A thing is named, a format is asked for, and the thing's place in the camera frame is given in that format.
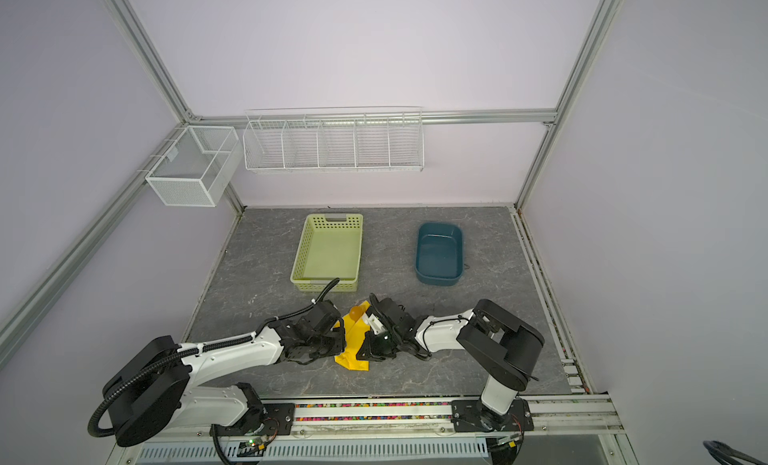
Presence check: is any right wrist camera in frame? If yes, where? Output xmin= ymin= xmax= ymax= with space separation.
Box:
xmin=363 ymin=314 xmax=386 ymax=336

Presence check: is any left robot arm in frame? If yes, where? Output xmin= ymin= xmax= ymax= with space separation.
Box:
xmin=87 ymin=279 xmax=345 ymax=447

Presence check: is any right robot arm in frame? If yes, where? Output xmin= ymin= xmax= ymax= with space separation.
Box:
xmin=347 ymin=294 xmax=545 ymax=418

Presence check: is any teal plastic tray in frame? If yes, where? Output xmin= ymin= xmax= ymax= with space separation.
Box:
xmin=415 ymin=222 xmax=464 ymax=287

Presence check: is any yellow paper napkin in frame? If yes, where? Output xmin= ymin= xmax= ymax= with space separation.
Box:
xmin=334 ymin=301 xmax=371 ymax=371

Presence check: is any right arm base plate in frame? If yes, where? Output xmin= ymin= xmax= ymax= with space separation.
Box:
xmin=450 ymin=398 xmax=534 ymax=433

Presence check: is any green plastic basket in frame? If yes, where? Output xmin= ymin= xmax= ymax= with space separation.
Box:
xmin=290 ymin=213 xmax=364 ymax=293

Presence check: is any white vented cable duct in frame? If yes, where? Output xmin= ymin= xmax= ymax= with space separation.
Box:
xmin=135 ymin=437 xmax=490 ymax=464

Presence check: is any white wire wall rack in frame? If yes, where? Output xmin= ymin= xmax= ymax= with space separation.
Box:
xmin=243 ymin=106 xmax=425 ymax=172

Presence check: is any black cable bottom right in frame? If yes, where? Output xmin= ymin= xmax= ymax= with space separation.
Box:
xmin=702 ymin=440 xmax=766 ymax=465

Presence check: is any white mesh wall box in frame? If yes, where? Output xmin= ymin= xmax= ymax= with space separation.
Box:
xmin=146 ymin=125 xmax=244 ymax=208

